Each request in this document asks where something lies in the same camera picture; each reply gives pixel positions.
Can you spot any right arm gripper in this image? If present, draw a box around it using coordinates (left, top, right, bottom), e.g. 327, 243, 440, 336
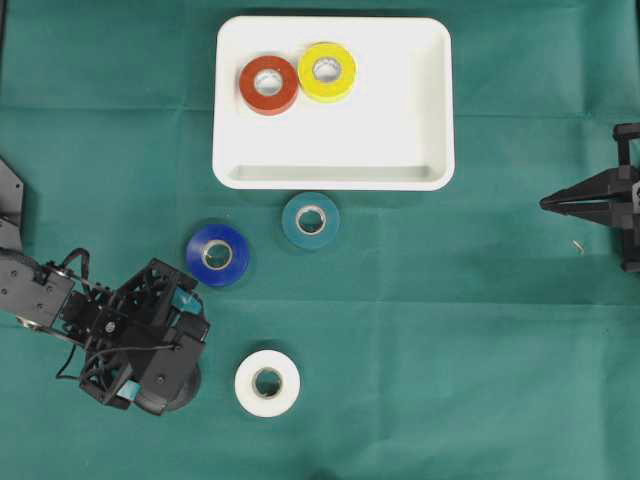
539, 123, 639, 273

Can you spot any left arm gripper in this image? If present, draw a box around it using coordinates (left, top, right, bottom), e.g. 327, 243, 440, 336
62, 259, 210, 410

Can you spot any black tape roll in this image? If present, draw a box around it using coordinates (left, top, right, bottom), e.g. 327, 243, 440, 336
134, 366, 201, 416

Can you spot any teal tape roll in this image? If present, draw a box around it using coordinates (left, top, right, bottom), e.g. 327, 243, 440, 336
281, 192, 340, 250

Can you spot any red tape roll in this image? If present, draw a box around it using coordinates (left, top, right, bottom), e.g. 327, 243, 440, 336
238, 55, 298, 116

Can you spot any yellow tape roll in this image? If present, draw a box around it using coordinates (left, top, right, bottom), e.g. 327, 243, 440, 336
297, 42, 357, 103

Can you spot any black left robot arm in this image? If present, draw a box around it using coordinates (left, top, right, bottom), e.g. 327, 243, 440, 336
1, 248, 210, 416

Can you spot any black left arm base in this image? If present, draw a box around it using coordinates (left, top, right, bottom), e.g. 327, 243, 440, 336
0, 160, 24, 252

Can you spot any white tape roll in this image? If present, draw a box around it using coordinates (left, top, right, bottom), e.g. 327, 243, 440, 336
234, 350, 301, 418

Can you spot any blue tape roll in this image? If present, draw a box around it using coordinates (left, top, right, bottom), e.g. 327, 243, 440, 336
185, 224, 250, 287

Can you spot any white plastic tray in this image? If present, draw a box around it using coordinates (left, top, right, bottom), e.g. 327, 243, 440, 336
212, 15, 455, 191

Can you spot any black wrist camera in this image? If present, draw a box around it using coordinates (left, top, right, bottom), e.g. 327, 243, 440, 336
139, 333, 205, 407

